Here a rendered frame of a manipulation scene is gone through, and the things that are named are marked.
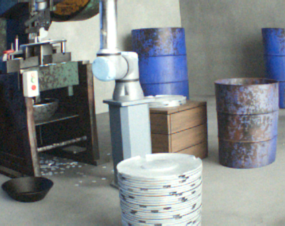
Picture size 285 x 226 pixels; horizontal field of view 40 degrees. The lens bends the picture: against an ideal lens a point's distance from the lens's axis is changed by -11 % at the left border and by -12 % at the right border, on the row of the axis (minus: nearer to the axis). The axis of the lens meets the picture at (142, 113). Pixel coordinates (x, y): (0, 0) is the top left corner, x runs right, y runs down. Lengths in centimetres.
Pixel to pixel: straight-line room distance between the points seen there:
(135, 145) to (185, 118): 48
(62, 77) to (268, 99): 120
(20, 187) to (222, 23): 392
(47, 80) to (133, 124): 64
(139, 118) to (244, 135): 62
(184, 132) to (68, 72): 76
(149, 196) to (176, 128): 107
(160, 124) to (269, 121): 63
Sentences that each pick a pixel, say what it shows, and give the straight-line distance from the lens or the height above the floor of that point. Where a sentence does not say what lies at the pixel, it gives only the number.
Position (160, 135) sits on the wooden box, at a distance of 241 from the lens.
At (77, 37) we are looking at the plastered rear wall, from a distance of 447.
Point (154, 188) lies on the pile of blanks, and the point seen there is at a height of 27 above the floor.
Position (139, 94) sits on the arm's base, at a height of 47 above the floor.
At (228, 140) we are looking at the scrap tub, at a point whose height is 16.
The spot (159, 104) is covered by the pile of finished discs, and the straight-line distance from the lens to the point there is 247.
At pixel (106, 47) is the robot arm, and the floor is 71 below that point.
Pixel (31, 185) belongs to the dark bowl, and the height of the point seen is 3.
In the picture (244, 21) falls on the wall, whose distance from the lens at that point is 537.
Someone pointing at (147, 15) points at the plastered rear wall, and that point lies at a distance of 532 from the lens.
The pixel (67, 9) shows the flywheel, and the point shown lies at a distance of 290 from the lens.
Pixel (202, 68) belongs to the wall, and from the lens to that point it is 573.
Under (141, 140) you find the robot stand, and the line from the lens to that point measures 211.
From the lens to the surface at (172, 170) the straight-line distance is 142.
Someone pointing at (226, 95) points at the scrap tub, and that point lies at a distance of 237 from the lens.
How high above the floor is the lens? 72
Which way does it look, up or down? 9 degrees down
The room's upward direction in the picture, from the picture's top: 3 degrees counter-clockwise
